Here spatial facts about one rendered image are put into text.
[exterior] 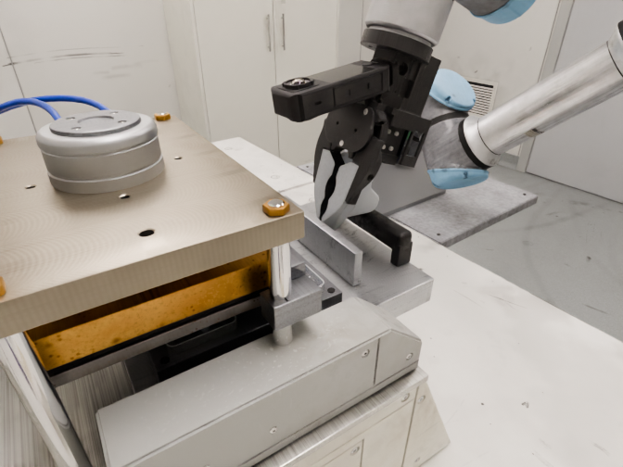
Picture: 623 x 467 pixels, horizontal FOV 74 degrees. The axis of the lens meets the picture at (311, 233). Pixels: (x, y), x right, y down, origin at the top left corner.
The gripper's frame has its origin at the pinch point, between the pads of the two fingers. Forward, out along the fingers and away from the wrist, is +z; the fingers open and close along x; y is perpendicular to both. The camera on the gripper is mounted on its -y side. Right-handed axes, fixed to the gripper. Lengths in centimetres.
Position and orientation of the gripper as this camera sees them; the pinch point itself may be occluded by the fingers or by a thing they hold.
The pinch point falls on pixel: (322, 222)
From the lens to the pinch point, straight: 45.9
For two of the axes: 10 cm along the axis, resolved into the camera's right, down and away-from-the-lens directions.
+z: -2.9, 9.0, 3.2
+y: 7.9, 0.3, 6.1
